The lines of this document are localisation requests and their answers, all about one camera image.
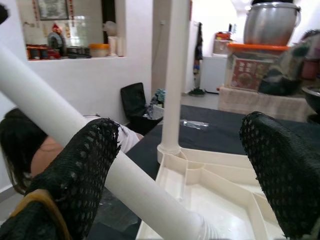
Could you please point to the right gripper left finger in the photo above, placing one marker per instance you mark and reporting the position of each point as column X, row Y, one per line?
column 75, row 175

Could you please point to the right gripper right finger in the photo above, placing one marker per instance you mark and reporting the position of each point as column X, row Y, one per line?
column 287, row 175

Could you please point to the white plastic children table top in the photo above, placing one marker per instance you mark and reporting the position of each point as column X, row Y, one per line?
column 220, row 200

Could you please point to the white plastic table leg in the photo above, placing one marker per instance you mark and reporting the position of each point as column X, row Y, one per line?
column 175, row 75
column 37, row 100

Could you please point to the yellow rubber band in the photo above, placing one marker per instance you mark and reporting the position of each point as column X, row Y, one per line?
column 45, row 200

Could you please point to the person with long dark hair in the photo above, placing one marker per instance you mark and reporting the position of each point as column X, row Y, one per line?
column 20, row 140

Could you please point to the beige cloth covered bench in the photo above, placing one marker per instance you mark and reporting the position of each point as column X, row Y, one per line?
column 262, row 105

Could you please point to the black round bowl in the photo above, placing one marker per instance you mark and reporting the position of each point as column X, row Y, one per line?
column 312, row 100

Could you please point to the black open suitcase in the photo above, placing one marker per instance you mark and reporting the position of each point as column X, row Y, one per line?
column 132, row 105

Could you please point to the clear plastic bag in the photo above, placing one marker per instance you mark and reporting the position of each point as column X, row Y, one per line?
column 153, row 111

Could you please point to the clear tape strip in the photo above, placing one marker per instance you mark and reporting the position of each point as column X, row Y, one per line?
column 193, row 123

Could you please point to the pink storage box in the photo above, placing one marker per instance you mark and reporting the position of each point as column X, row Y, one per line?
column 309, row 69

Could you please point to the storage box with orange lid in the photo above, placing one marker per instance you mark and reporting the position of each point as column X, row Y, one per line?
column 250, row 67

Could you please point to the teal cloth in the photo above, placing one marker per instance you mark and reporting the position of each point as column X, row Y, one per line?
column 160, row 95

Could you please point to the black mop head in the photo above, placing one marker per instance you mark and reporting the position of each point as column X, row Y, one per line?
column 197, row 92

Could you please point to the white appliance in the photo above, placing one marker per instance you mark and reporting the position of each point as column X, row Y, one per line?
column 212, row 75

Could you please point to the round container with orange lid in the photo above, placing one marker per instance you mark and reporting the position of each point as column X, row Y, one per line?
column 99, row 50

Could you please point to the round ornate plate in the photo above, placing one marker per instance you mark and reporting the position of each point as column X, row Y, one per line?
column 56, row 40

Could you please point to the white ceramic vase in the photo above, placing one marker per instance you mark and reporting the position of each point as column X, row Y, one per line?
column 112, row 42

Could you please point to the clear box with colourful items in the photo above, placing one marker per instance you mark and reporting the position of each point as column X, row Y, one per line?
column 221, row 46

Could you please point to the large silver metal pot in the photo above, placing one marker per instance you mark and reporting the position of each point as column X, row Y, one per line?
column 270, row 22

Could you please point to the dark hanging cloth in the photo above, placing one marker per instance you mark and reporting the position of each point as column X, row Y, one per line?
column 198, row 47

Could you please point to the framed picture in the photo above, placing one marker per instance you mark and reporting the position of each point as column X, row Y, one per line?
column 53, row 10

